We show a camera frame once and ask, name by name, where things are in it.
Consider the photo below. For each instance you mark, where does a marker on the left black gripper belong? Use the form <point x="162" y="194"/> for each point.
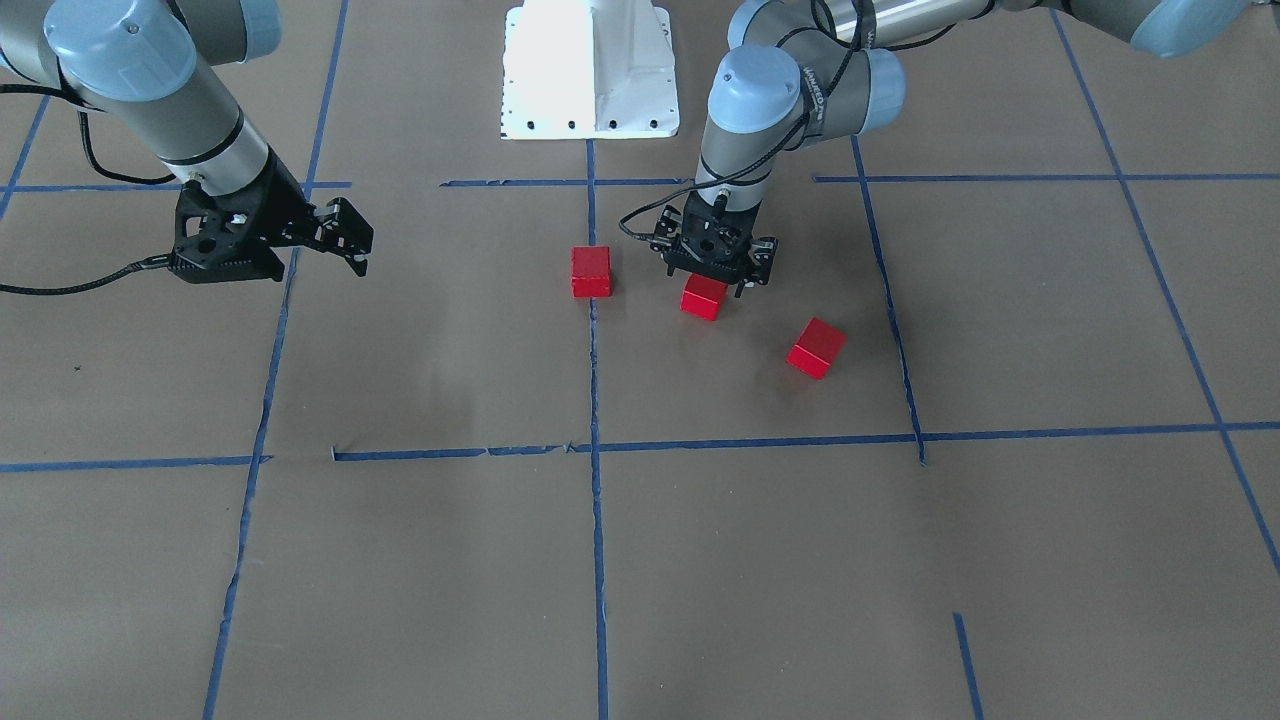
<point x="765" y="252"/>

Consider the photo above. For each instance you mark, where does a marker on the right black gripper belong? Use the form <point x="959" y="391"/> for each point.
<point x="283" y="203"/>

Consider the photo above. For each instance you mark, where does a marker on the red block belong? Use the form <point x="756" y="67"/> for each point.
<point x="703" y="297"/>
<point x="817" y="348"/>
<point x="591" y="272"/>

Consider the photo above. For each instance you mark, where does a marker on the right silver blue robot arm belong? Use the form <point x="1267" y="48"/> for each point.
<point x="151" y="65"/>

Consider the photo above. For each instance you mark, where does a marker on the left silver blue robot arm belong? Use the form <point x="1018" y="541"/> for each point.
<point x="796" y="73"/>

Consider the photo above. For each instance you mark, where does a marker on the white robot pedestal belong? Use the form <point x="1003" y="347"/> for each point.
<point x="574" y="70"/>

